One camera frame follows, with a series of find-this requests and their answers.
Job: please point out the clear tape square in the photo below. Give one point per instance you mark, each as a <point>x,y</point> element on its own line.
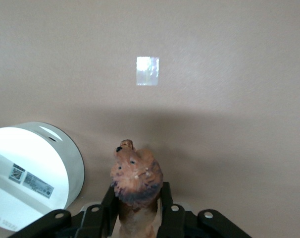
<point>147,71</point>

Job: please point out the white round desk lamp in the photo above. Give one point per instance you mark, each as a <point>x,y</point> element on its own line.
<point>28,161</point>

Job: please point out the brown lion statue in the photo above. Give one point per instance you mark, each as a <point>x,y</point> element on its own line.
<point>137,183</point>

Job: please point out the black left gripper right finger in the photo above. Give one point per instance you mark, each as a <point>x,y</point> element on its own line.
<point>172,220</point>

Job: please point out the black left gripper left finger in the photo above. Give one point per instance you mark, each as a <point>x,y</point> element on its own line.
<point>98,218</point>

